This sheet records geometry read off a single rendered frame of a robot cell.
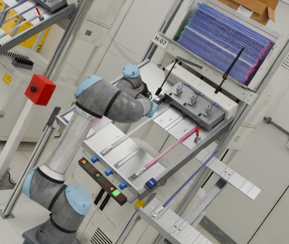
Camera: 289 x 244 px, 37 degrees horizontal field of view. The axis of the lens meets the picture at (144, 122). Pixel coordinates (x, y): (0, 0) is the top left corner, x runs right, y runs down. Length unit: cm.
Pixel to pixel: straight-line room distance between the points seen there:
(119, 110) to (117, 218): 113
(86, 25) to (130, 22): 143
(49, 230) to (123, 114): 53
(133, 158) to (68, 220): 68
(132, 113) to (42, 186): 43
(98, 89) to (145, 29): 307
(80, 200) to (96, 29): 202
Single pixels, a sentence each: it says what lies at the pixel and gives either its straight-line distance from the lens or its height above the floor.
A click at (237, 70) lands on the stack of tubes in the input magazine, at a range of 238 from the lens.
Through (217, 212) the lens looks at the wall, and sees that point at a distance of 406.
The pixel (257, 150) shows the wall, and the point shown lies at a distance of 389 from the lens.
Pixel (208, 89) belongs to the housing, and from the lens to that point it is 246.
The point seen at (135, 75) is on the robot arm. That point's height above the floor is 120.
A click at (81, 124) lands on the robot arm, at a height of 102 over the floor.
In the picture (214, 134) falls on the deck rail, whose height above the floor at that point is 109.
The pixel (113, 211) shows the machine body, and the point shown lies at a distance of 259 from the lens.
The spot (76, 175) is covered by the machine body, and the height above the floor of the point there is 37.
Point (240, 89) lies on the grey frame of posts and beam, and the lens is 239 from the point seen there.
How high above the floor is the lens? 153
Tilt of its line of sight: 14 degrees down
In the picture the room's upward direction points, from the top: 30 degrees clockwise
